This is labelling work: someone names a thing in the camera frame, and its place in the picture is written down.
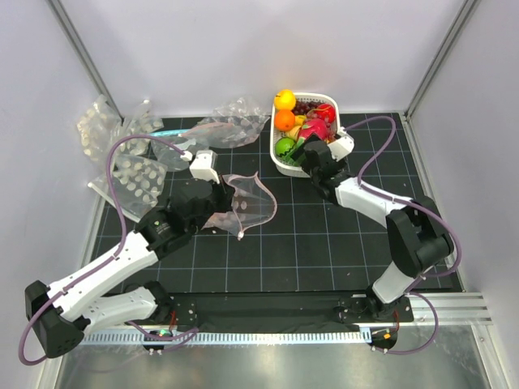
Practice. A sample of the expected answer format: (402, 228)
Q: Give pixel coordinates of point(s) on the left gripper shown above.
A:
(225, 194)

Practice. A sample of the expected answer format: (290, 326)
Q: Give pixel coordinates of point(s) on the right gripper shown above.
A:
(300, 151)

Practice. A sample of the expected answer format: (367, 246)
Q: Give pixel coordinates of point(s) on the pink dragon fruit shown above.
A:
(315, 126)

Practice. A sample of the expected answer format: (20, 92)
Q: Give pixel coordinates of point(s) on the clear zip bag pink zipper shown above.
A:
(252, 204)

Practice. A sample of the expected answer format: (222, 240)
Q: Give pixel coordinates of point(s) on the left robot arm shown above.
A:
(63, 313)

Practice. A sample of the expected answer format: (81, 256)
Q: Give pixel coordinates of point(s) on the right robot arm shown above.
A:
(417, 236)

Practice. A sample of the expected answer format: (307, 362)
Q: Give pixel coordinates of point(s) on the clear bag blue zipper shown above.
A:
(167, 155)

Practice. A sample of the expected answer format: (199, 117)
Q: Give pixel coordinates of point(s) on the clear bag white dots front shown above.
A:
(138, 182)

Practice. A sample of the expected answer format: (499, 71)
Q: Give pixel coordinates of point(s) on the clear bag white dots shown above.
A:
(138, 182)
(98, 128)
(142, 122)

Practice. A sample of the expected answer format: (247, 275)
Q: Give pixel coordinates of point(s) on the crumpled clear bag pink dots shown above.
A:
(234, 124)

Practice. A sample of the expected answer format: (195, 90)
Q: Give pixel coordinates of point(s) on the clear bag white dots middle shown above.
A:
(142, 122)

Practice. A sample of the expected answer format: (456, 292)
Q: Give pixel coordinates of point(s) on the clear bag white dots back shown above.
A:
(98, 128)

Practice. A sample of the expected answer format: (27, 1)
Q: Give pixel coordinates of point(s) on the white perforated plastic basket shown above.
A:
(275, 135)

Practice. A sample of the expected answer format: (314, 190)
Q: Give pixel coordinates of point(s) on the orange fruit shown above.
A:
(284, 120)

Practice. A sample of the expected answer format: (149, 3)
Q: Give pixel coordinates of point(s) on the purple grape bunch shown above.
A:
(302, 107)

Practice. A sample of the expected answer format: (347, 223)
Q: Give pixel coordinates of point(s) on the red apple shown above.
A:
(326, 112)

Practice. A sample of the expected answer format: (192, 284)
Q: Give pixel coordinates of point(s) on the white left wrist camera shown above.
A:
(202, 165)

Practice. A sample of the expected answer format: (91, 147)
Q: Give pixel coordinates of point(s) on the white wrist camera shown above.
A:
(202, 165)
(342, 144)

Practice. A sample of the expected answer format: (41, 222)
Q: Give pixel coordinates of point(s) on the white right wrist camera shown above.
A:
(342, 144)

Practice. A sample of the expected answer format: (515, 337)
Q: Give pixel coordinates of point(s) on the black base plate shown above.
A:
(283, 313)

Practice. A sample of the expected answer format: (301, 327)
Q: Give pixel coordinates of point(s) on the white slotted cable duct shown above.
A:
(134, 337)

